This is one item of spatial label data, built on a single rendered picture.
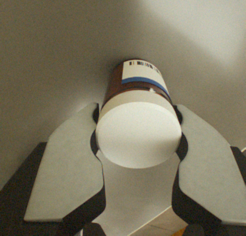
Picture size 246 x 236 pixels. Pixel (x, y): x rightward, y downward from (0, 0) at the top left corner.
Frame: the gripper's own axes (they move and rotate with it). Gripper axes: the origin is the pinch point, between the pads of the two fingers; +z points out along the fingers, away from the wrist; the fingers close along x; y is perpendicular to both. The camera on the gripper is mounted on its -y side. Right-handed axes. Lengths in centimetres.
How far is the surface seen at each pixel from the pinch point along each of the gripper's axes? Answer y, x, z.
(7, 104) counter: 2.3, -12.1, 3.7
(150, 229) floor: 236, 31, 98
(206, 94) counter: 0.8, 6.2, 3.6
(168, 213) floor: 195, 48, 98
